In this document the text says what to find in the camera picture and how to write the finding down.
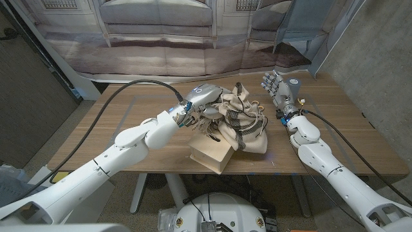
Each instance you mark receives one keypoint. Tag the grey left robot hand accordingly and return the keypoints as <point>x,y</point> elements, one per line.
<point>206,96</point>

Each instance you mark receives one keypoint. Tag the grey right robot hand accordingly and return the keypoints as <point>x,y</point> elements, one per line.
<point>283,93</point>

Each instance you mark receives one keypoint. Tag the beige plaid fringed scarf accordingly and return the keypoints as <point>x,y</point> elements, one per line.
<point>244,125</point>

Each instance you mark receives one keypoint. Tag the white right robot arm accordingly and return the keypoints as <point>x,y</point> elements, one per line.
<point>338,174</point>

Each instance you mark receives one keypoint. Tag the grey and yellow scissors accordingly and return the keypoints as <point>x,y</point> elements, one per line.
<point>259,105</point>

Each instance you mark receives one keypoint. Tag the grey cylinder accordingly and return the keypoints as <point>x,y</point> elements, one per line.
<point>295,85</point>

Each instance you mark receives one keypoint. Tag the printed room backdrop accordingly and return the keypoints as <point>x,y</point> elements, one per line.
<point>180,48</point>

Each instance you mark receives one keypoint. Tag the wooden box with slot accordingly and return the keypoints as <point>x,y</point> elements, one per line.
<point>210,151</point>

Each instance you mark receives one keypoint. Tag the white table leg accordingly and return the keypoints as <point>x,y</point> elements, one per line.
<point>138,193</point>
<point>177,191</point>

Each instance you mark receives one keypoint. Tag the grey table leg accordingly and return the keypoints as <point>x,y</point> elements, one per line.
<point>301,196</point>

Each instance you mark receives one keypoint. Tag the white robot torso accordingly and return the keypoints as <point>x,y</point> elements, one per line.
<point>222,212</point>

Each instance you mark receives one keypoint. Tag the clear plastic bag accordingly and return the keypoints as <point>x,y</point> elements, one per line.
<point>165,219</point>

